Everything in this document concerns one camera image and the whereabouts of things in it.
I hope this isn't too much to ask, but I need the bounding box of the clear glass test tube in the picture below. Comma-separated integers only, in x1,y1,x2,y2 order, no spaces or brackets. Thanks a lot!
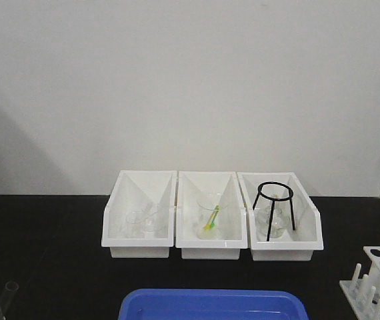
0,281,19,317

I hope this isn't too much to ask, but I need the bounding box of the white test tube rack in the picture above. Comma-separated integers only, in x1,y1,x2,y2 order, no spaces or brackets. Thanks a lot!
339,246,380,319

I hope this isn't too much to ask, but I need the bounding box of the clear beaker in middle bin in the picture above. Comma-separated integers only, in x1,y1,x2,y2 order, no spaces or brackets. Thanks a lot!
195,193,221,240

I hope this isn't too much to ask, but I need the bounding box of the white middle storage bin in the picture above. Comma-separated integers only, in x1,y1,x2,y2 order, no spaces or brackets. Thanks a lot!
175,171,248,260

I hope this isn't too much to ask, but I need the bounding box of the white storage bin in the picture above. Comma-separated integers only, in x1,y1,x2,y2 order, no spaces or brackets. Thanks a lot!
175,171,248,260
101,170,177,259
237,172,324,261

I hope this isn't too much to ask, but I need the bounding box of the white left storage bin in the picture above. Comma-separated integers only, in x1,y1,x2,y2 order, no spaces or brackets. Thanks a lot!
101,170,177,259

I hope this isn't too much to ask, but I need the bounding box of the glassware in left bin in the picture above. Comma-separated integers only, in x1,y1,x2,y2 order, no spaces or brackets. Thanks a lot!
124,203,158,239

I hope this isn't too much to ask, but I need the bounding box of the glass flask under tripod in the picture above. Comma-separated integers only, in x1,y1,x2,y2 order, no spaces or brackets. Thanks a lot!
255,205,290,240

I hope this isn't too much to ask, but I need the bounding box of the white right storage bin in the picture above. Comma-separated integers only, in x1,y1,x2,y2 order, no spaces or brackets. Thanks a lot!
237,172,324,261

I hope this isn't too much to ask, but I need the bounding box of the blue plastic tray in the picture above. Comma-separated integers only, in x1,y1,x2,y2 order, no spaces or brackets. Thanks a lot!
118,289,308,319

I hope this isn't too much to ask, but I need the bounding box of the black wire tripod stand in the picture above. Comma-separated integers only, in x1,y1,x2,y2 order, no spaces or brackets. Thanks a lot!
253,181,296,241

